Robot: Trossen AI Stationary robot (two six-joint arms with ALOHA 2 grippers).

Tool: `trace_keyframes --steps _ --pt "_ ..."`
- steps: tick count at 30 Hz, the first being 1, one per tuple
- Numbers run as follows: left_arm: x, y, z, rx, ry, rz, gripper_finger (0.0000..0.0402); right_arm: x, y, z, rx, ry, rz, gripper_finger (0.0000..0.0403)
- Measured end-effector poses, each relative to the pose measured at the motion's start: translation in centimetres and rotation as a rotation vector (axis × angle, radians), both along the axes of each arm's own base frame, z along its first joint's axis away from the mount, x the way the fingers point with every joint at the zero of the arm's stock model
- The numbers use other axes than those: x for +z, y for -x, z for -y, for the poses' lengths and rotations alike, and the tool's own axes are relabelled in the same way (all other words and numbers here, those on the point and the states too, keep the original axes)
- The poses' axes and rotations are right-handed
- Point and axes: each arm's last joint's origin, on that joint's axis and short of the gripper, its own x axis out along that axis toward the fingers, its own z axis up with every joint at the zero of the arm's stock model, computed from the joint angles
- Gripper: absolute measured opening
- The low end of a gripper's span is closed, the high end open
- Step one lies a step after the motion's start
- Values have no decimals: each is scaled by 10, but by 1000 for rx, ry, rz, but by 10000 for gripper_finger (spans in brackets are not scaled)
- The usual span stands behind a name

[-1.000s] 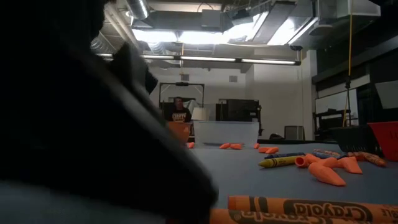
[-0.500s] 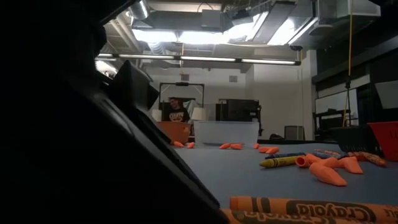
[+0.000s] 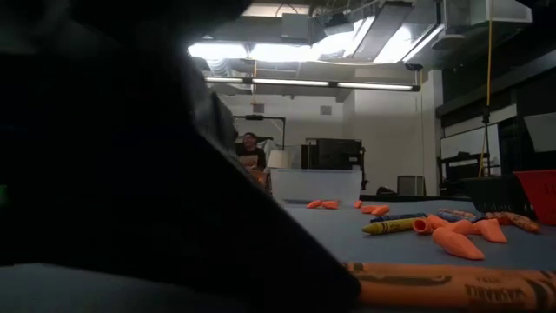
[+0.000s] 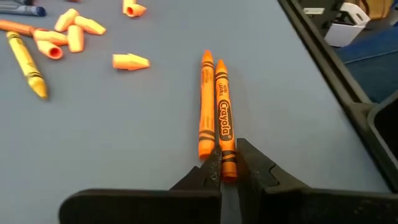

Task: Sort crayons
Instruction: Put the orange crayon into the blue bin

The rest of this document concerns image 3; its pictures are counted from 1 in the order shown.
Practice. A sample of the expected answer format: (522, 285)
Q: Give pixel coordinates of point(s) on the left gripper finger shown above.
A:
(174, 208)

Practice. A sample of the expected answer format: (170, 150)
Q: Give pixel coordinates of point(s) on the yellow crayon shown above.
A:
(388, 226)

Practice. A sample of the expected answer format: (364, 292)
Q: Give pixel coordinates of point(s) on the grey-blue crayon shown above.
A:
(399, 216)
(449, 217)

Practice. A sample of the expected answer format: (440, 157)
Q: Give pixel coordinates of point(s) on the person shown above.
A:
(251, 152)

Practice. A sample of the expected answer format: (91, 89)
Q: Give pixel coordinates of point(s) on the white lampshade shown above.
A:
(278, 159)

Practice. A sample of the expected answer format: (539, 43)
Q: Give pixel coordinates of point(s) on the clear plastic bin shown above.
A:
(315, 186)

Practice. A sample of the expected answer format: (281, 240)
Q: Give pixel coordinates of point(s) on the black equipment cabinet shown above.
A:
(332, 154)

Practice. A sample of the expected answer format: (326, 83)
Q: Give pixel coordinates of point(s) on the ceiling light tube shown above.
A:
(291, 82)
(374, 85)

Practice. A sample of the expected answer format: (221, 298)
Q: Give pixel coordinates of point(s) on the grey trash can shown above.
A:
(411, 185)

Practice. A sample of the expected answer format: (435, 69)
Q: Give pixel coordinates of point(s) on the black shelf unit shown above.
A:
(462, 174)

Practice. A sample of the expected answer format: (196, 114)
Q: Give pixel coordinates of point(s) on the whiteboard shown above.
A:
(469, 141)

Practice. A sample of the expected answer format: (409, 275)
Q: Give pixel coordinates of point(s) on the black mesh basket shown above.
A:
(495, 194)

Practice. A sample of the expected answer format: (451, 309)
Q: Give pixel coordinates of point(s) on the red mesh basket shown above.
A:
(540, 195)

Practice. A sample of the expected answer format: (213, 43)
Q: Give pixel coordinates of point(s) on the white panel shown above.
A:
(540, 130)

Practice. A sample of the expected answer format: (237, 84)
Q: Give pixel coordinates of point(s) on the black gantry frame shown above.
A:
(260, 117)

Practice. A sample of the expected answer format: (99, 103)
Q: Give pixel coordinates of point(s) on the grey wall vent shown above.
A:
(326, 110)
(258, 108)

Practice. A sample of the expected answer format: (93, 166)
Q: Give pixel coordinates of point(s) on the black metal table frame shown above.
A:
(412, 197)

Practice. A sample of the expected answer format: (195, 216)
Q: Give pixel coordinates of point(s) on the black security camera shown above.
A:
(412, 67)

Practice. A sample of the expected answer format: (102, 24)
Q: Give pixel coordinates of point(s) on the grey metal ceiling duct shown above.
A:
(391, 35)

